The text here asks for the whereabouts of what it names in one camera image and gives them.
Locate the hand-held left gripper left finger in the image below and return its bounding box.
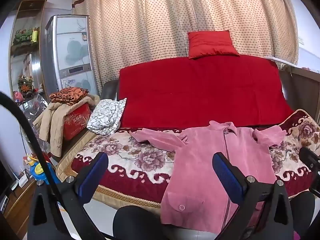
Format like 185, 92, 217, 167
27, 152, 109, 240

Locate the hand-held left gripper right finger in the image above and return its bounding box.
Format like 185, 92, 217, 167
212, 152, 294, 240

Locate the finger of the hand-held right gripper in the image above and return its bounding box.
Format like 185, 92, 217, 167
299, 147, 320, 172

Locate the pink corduroy jacket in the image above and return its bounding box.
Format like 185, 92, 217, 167
130, 120, 287, 233

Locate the floral plush blanket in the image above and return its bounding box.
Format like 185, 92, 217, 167
56, 109, 320, 208

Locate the blue yellow toy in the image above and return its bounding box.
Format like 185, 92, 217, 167
25, 154, 60, 184

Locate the red cardboard box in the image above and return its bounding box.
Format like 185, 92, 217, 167
62, 104, 91, 140

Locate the white black patterned cloth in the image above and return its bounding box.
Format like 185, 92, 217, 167
86, 97, 127, 136

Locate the beige coat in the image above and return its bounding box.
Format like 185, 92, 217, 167
32, 94, 100, 157

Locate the person's left leg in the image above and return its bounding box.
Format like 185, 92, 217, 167
112, 205, 163, 240

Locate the brown wooden crib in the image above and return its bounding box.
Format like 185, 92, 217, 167
279, 66, 320, 125

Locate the orange black patterned cloth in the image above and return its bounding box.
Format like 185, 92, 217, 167
49, 87, 90, 106

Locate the low wooden cabinet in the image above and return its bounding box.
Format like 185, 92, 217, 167
0, 177, 38, 240

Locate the clear plastic sheet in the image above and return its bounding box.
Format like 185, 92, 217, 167
22, 95, 49, 133

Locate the red velvet blanket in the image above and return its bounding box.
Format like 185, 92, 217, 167
118, 55, 295, 128

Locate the white board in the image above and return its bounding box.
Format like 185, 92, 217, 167
264, 56, 298, 67

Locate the artificial flower bouquet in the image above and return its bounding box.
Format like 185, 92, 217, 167
17, 75, 35, 98

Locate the silver refrigerator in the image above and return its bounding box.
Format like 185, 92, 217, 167
41, 14, 100, 98

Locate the red pillow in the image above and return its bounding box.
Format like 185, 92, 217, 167
187, 30, 240, 60

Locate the beige dotted curtain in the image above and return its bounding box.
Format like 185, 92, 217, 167
71, 0, 299, 95

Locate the green ornament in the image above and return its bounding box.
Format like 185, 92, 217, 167
13, 29, 33, 46

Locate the wooden display cabinet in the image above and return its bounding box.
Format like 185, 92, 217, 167
9, 0, 52, 103

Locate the black cable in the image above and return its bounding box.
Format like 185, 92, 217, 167
0, 91, 105, 240

